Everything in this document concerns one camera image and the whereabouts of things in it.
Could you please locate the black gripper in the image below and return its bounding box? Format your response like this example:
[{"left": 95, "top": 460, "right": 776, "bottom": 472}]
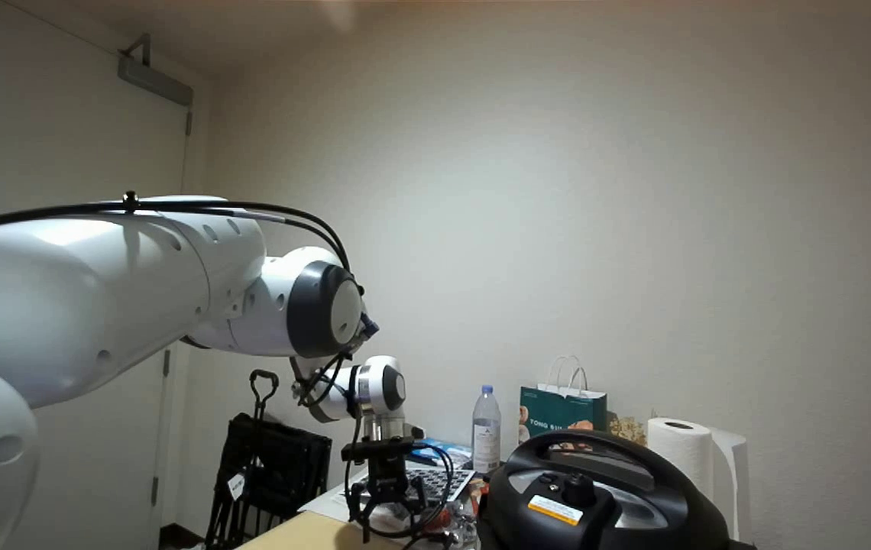
[{"left": 355, "top": 449, "right": 429, "bottom": 544}]

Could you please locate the black power cord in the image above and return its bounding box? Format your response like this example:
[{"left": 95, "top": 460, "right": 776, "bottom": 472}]
[{"left": 341, "top": 442, "right": 486, "bottom": 550}]

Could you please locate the blue plastic packet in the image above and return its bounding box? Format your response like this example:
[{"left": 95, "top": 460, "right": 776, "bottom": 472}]
[{"left": 413, "top": 436, "right": 473, "bottom": 472}]

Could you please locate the clear plastic water bottle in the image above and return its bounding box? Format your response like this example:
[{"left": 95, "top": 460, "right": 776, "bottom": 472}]
[{"left": 466, "top": 382, "right": 504, "bottom": 478}]

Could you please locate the green paper bag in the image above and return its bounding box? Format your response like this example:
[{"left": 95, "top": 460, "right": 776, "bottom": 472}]
[{"left": 517, "top": 363, "right": 612, "bottom": 442}]

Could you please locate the brown snack bag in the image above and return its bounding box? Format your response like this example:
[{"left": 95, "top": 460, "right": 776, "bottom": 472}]
[{"left": 605, "top": 410, "right": 651, "bottom": 446}]

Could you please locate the white paper towel roll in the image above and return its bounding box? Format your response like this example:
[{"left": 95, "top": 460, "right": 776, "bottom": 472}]
[{"left": 646, "top": 415, "right": 715, "bottom": 505}]

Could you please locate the grey door closer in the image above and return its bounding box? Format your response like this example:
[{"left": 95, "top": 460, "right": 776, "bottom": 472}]
[{"left": 114, "top": 33, "right": 195, "bottom": 110}]

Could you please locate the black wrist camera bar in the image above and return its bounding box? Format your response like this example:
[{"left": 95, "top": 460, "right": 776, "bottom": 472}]
[{"left": 339, "top": 432, "right": 429, "bottom": 464}]

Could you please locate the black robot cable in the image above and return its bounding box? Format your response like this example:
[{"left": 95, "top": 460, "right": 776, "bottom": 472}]
[{"left": 0, "top": 190, "right": 358, "bottom": 412}]

